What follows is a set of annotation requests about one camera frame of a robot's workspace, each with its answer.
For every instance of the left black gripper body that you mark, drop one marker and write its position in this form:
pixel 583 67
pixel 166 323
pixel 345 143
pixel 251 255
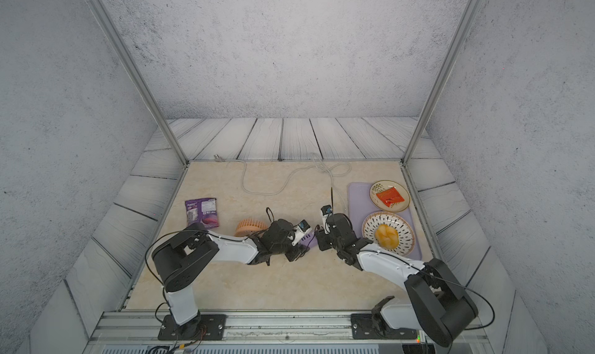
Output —
pixel 294 252

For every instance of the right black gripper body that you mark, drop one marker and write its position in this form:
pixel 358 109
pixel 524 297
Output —
pixel 325 241

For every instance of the purple power strip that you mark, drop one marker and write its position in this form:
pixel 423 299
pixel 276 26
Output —
pixel 309 240

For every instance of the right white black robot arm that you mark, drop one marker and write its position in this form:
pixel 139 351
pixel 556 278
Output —
pixel 439 305

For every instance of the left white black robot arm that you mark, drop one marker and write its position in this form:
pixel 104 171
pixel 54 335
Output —
pixel 179 257

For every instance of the orange desk fan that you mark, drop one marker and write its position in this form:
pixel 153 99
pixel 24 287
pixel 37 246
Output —
pixel 251 227

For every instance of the lavender tray mat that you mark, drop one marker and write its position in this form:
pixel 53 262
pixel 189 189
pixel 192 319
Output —
pixel 361 206

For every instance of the yellow food piece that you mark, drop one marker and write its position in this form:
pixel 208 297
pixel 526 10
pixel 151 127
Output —
pixel 387 237

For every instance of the beige plate with red packet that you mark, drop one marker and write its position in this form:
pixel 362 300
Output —
pixel 384 184

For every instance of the patterned white plate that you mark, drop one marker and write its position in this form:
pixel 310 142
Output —
pixel 405 231

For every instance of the red snack packet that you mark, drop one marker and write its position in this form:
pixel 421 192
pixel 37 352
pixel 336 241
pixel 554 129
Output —
pixel 390 197

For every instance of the purple snack packet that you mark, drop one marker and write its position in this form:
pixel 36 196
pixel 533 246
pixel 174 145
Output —
pixel 202 211

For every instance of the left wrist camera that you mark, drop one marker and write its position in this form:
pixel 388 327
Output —
pixel 301 230

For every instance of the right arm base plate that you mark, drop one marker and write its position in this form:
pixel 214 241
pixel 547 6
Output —
pixel 368 326

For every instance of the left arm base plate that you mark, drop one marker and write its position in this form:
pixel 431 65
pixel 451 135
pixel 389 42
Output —
pixel 204 327

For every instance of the aluminium mounting rail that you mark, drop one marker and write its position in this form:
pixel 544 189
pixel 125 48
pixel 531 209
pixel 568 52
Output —
pixel 136 331

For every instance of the left aluminium frame post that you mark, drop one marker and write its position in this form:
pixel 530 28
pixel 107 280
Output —
pixel 111 33

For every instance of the aluminium frame post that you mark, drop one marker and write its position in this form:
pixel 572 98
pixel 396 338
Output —
pixel 111 33
pixel 462 31

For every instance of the right aluminium frame post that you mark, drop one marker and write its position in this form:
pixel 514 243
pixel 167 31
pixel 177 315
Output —
pixel 462 31

